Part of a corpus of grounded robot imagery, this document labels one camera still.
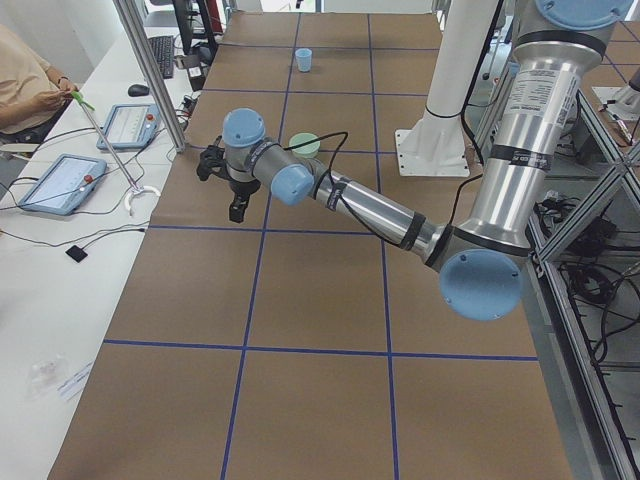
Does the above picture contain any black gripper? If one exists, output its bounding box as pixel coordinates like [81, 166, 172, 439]
[229, 179, 261, 222]

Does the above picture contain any green ceramic bowl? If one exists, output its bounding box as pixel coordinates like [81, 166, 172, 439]
[288, 132, 321, 159]

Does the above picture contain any light blue plastic cup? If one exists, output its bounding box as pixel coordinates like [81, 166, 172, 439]
[295, 48, 313, 73]

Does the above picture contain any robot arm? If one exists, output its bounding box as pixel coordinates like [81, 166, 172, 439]
[221, 1, 631, 321]

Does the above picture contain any far blue teach pendant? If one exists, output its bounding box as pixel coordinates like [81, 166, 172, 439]
[103, 104, 160, 150]

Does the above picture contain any blue teach pendant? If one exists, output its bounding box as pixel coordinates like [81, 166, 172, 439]
[103, 104, 160, 150]
[18, 154, 107, 216]

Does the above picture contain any black computer mouse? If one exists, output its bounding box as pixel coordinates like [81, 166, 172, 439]
[127, 84, 150, 97]

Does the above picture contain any small black square pad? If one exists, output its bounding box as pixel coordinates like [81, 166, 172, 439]
[65, 245, 88, 263]

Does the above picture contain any near blue teach pendant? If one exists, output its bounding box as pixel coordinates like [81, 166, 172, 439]
[18, 154, 107, 216]

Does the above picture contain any black keyboard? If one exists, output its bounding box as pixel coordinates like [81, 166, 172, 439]
[148, 35, 174, 79]

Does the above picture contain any metal reacher grabber stick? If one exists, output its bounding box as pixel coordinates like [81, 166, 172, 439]
[70, 91, 161, 216]

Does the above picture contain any white central pillar base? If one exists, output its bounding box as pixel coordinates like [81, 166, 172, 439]
[395, 0, 501, 177]

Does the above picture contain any person in beige shirt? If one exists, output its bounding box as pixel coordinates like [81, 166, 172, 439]
[1, 25, 78, 141]

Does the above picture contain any clear plastic bag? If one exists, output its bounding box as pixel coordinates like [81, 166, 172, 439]
[25, 354, 68, 401]

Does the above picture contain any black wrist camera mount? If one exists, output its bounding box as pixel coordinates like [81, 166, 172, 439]
[196, 135, 229, 181]

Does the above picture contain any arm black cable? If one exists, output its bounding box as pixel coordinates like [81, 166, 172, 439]
[287, 131, 484, 236]

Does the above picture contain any aluminium frame post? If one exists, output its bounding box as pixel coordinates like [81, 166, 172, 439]
[113, 0, 186, 153]

